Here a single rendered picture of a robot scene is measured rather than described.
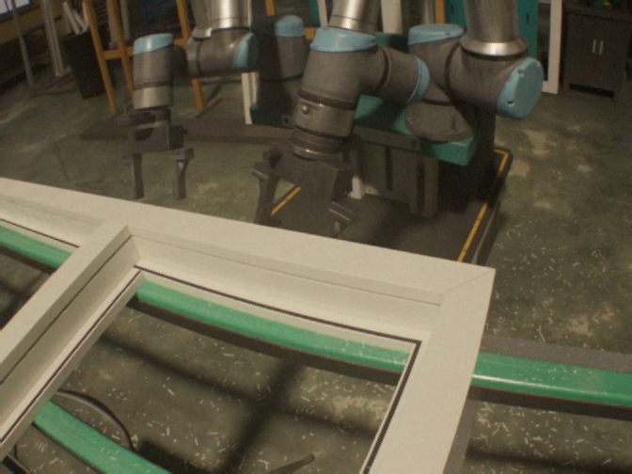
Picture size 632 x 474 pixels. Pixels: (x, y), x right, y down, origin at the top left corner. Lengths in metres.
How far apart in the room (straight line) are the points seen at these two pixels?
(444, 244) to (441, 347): 1.06
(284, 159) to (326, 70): 0.16
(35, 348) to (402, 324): 0.39
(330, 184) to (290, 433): 0.89
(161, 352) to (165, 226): 1.19
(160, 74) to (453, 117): 0.66
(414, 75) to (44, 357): 0.66
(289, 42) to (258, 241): 0.86
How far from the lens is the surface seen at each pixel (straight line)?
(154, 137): 0.95
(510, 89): 0.92
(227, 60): 1.01
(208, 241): 0.50
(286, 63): 1.28
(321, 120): 0.66
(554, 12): 3.72
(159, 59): 0.95
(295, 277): 0.46
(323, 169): 0.68
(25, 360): 0.52
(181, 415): 1.52
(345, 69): 0.66
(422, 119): 1.11
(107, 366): 1.76
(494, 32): 0.92
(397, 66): 0.72
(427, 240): 1.43
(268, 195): 0.78
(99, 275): 0.56
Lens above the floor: 1.23
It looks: 38 degrees down
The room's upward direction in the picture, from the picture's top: 8 degrees counter-clockwise
